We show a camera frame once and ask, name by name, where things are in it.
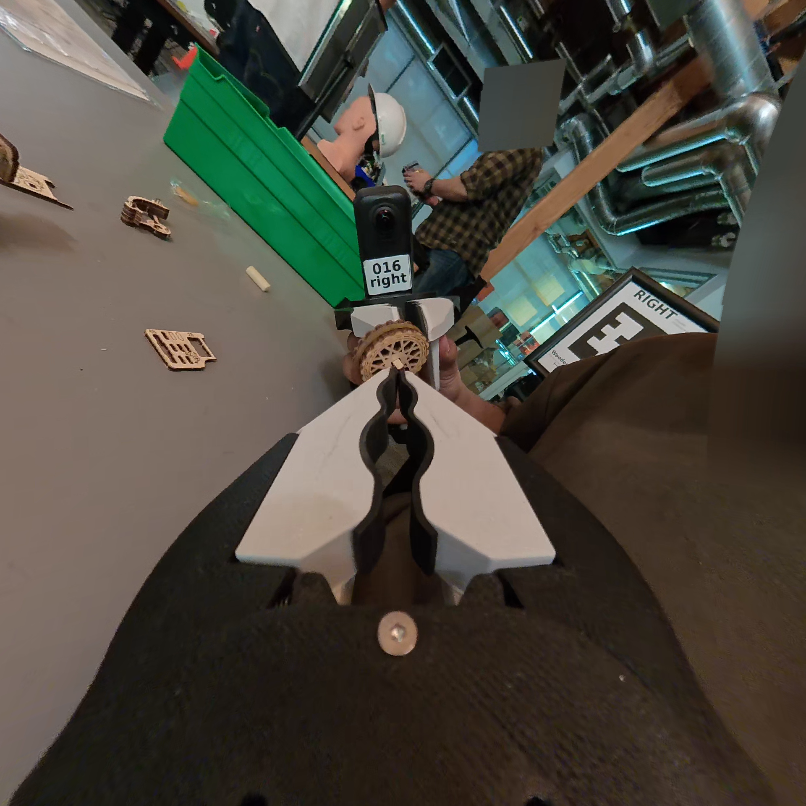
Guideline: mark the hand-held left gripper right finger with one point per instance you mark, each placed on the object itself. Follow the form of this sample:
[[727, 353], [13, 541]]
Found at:
[[478, 504]]

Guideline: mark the wooden spoked wheel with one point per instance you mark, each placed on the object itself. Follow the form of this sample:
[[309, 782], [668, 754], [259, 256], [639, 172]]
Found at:
[[390, 352]]

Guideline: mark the clear plastic wrapper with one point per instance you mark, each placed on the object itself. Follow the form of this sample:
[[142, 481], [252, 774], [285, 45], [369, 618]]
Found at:
[[186, 194]]

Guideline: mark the wooden parts sheet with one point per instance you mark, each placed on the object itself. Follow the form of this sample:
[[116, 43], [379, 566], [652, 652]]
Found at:
[[75, 44]]

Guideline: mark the green plastic bin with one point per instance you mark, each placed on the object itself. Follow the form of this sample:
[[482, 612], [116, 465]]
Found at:
[[252, 164]]

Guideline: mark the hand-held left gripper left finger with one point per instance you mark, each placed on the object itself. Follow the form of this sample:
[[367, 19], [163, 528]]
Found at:
[[302, 504]]

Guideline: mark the person's right forearm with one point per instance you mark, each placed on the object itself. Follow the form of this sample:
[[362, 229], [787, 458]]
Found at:
[[494, 417]]

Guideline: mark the wooden workbench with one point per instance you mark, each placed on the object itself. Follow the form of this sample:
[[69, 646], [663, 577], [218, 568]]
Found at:
[[189, 25]]

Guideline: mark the white wax stick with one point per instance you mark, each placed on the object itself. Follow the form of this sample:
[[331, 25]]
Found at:
[[258, 278]]

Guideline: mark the mannequin head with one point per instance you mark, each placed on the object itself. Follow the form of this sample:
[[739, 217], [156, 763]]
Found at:
[[346, 138]]

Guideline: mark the curved wooden model part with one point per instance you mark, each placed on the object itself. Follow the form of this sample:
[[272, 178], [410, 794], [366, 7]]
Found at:
[[142, 214]]

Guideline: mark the person's right hand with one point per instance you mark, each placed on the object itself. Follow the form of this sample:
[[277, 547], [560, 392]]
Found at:
[[456, 384]]

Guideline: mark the black framed marker sign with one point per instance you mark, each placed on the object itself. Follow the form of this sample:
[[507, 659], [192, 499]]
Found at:
[[617, 327]]

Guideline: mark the white hard hat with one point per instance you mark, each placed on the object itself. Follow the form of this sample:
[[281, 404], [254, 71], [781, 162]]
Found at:
[[390, 119]]

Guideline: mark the wooden motorcycle model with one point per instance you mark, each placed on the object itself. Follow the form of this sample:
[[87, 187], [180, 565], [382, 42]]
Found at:
[[28, 179]]

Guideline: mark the wooden beam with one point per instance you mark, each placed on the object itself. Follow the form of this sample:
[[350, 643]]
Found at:
[[598, 164]]

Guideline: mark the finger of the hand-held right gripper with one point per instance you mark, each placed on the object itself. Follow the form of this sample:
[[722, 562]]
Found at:
[[371, 318], [437, 315]]

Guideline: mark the grey desk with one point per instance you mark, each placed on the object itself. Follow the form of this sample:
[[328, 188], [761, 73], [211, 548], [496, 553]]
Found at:
[[126, 472]]

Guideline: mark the silver ventilation ducts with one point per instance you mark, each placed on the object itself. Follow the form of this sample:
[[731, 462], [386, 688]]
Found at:
[[724, 126]]

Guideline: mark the flat wooden grid part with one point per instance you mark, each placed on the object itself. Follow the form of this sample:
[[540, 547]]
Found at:
[[176, 349]]

